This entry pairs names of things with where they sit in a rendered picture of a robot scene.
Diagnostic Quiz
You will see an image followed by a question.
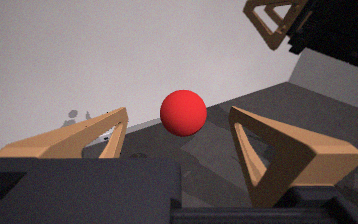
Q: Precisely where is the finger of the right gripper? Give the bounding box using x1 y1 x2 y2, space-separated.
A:
264 1 312 30
243 0 308 51

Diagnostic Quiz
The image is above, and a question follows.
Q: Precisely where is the red sphere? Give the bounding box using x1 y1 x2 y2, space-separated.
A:
160 90 207 137

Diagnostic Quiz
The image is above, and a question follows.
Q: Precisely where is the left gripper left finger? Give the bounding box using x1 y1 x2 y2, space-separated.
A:
0 107 128 159

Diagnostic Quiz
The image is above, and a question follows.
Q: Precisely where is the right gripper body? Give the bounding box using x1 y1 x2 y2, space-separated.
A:
286 0 358 63

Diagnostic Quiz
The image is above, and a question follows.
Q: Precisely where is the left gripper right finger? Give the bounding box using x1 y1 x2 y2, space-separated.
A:
228 106 358 208

